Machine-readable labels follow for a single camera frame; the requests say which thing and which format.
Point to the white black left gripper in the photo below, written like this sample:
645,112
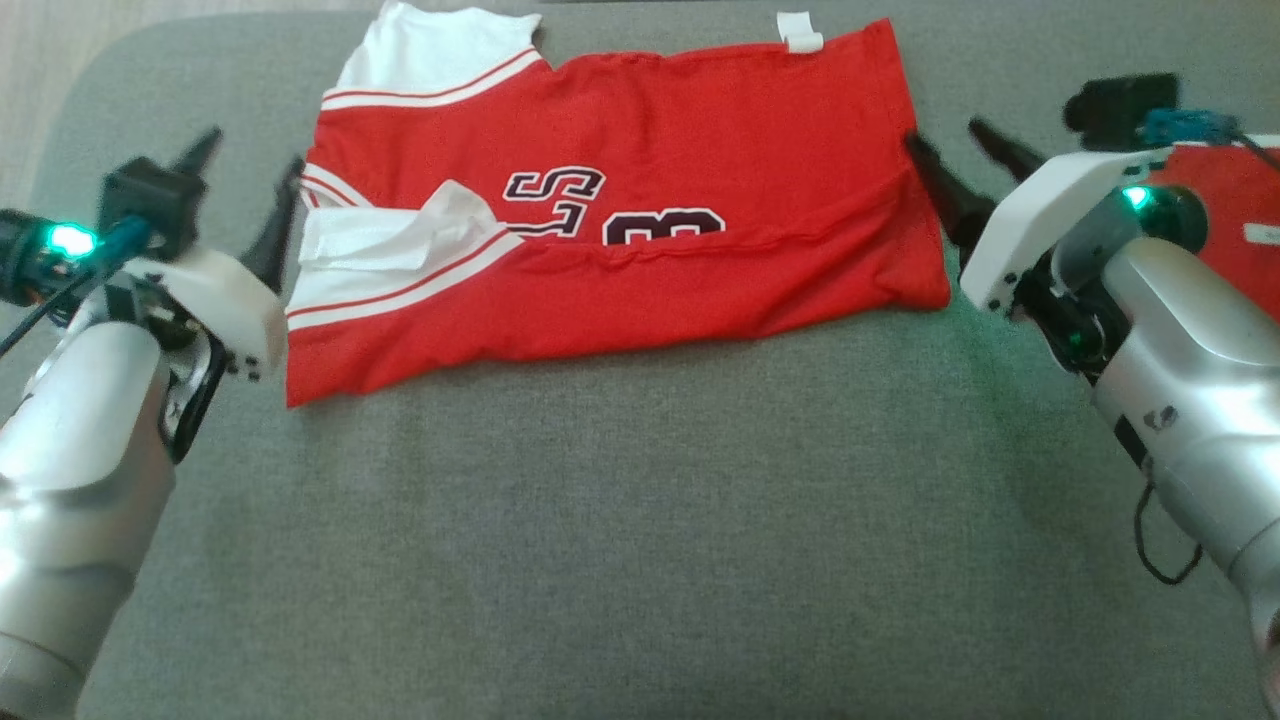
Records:
225,300

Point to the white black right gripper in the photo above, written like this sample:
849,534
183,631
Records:
1050,210

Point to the red white baseball jersey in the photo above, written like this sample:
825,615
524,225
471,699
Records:
700,130

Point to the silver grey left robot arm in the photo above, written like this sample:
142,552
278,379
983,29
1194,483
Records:
80,450

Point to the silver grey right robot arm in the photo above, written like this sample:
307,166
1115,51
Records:
1190,380

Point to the red white folded jersey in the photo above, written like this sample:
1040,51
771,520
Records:
1240,190

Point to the grey fabric sofa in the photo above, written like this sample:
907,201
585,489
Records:
650,520

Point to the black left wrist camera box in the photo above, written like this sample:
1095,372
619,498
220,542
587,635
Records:
150,205

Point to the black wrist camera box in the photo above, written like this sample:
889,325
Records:
1120,108
150,205

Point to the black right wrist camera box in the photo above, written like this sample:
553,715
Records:
1120,108

